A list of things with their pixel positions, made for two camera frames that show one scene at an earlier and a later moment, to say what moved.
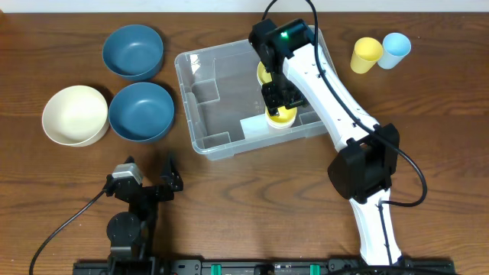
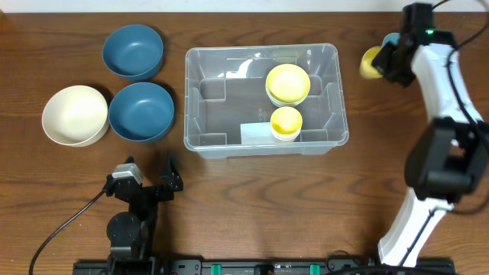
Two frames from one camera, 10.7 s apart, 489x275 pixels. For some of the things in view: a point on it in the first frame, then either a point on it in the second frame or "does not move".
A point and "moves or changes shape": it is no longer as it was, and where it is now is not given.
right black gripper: x=281 y=96 → x=394 y=61
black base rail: x=272 y=267 does not move
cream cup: x=280 y=125 → x=286 y=137
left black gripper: x=151 y=192 does not move
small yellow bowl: x=263 y=76 moves or changes shape
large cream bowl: x=76 y=115 does not move
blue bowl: x=141 y=112 does not move
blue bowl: x=133 y=52 does not move
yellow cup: x=286 y=115 moves or changes shape
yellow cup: x=367 y=53 moves or changes shape
